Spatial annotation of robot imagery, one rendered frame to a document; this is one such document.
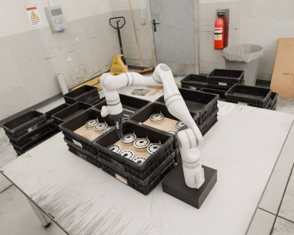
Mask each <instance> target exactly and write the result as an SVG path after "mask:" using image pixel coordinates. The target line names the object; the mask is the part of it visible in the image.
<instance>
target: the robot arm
mask: <svg viewBox="0 0 294 235"><path fill-rule="evenodd" d="M100 84H101V87H102V90H103V92H104V94H105V98H106V102H107V107H106V106H103V107H102V110H101V116H102V117H105V116H106V115H108V114H109V115H110V118H111V119H113V120H114V124H115V128H116V132H117V134H118V135H119V138H123V134H122V132H123V128H122V117H123V115H124V113H123V109H122V105H121V102H120V98H119V94H118V92H117V91H116V89H119V88H122V87H125V86H133V85H149V86H163V88H164V101H165V104H166V107H167V109H168V111H169V112H170V113H171V114H172V115H173V116H175V117H176V118H178V119H179V120H181V121H183V122H184V123H185V124H186V125H187V127H188V129H185V130H182V131H179V132H178V133H177V140H178V144H179V147H180V153H181V158H182V166H183V172H184V178H185V183H186V185H187V186H189V187H190V188H197V189H198V188H199V187H200V186H201V185H202V184H203V183H204V171H203V168H202V166H201V156H200V152H199V150H198V149H196V148H195V147H198V146H201V145H202V144H203V137H202V135H201V132H200V131H199V129H198V127H197V125H196V124H195V122H194V120H193V118H192V117H191V115H190V113H189V111H188V109H187V106H186V104H185V102H184V100H183V98H182V96H181V94H180V92H179V90H178V88H177V86H176V83H175V81H174V78H173V75H172V72H171V70H170V68H169V67H168V66H167V65H165V64H163V63H161V64H159V65H157V67H156V68H155V70H154V73H153V75H152V76H142V75H140V74H139V73H136V72H127V73H121V74H119V75H118V76H113V75H111V74H109V73H104V74H102V75H101V77H100Z"/></svg>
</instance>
